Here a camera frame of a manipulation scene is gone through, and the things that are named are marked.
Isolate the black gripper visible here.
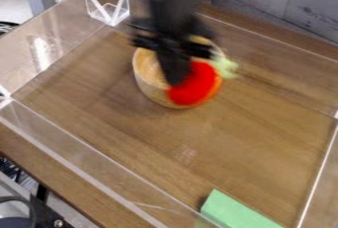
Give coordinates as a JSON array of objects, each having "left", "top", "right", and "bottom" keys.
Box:
[{"left": 128, "top": 12, "right": 213, "bottom": 85}]

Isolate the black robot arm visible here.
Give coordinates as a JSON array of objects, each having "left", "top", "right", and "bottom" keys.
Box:
[{"left": 129, "top": 0, "right": 213, "bottom": 86}]

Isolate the green foam block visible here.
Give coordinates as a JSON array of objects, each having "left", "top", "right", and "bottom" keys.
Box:
[{"left": 200, "top": 190, "right": 283, "bottom": 228}]

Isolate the black table bracket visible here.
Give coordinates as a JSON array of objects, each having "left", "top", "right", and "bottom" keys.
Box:
[{"left": 30, "top": 185, "right": 74, "bottom": 228}]

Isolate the red plush fruit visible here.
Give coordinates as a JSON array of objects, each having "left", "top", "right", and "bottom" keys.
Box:
[{"left": 166, "top": 55, "right": 239, "bottom": 107}]

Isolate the light wooden bowl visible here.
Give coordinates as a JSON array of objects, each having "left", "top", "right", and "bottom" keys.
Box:
[{"left": 132, "top": 37, "right": 224, "bottom": 109}]

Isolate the clear acrylic enclosure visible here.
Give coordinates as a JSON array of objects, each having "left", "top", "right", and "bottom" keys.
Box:
[{"left": 0, "top": 0, "right": 338, "bottom": 228}]

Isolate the black cable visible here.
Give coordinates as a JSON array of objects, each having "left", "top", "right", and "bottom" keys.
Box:
[{"left": 0, "top": 194, "right": 38, "bottom": 228}]

